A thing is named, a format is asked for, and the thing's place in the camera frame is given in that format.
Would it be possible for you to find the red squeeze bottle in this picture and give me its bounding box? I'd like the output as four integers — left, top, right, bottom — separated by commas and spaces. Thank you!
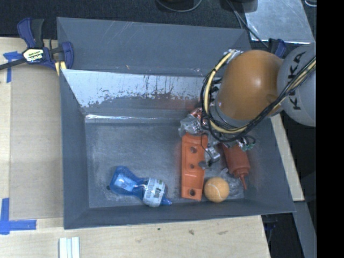
221, 141, 252, 191

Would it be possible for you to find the orange flat block with holes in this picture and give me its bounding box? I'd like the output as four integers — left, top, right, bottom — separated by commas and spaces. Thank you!
181, 132, 209, 202

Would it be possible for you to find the orange tennis ball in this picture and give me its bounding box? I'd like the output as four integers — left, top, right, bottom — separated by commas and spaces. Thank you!
203, 176, 231, 204

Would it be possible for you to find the silver crumpled packet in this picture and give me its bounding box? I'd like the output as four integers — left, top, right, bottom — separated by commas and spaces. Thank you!
178, 107, 207, 139

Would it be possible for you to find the clear crumpled plastic wrap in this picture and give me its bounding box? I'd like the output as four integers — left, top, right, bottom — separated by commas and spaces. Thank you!
219, 167, 245, 199

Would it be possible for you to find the grey metal bin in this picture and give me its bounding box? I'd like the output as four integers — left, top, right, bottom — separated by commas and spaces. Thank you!
55, 17, 297, 230

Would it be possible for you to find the blue plastic bottle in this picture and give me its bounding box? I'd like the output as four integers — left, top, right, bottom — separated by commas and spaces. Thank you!
108, 166, 173, 208

